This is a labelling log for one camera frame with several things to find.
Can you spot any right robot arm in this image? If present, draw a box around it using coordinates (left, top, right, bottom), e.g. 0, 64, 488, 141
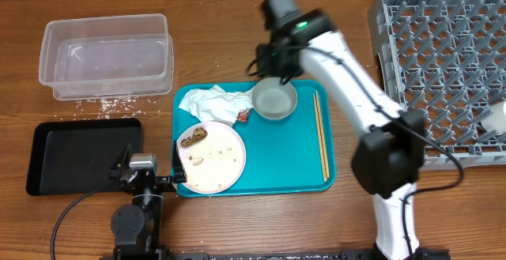
255, 9, 424, 259

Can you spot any brown food scrap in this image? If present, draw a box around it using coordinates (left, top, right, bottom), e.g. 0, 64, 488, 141
180, 127, 208, 148

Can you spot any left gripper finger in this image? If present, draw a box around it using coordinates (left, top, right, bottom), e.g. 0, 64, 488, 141
172, 141, 187, 183
111, 143, 132, 170

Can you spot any red sauce packet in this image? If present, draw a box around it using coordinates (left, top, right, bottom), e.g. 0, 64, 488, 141
236, 108, 252, 122

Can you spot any grey bowl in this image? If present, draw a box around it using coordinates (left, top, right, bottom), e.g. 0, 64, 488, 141
251, 77, 298, 120

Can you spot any white cup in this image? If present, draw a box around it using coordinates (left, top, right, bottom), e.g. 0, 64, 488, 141
481, 101, 506, 135

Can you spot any grey dishwasher rack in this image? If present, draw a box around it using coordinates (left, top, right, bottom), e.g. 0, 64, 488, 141
368, 0, 505, 170

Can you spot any black tray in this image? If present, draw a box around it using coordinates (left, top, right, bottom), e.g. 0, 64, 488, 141
25, 118, 143, 196

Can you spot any clear plastic bin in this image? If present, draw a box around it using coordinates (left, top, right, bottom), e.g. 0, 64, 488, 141
38, 13, 174, 101

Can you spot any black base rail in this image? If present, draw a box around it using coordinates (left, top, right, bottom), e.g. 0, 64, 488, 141
165, 248, 451, 260

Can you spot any crumpled white napkin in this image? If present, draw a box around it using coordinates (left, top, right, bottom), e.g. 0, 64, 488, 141
179, 85, 253, 126

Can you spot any wooden chopstick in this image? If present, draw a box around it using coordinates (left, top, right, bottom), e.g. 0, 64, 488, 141
313, 91, 329, 182
315, 91, 330, 182

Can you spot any teal serving tray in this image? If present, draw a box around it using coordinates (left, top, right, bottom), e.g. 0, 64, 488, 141
172, 80, 336, 198

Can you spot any white round plate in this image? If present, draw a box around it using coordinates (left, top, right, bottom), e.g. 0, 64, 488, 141
176, 122, 247, 194

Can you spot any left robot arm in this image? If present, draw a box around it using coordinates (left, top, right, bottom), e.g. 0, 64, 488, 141
109, 144, 187, 259

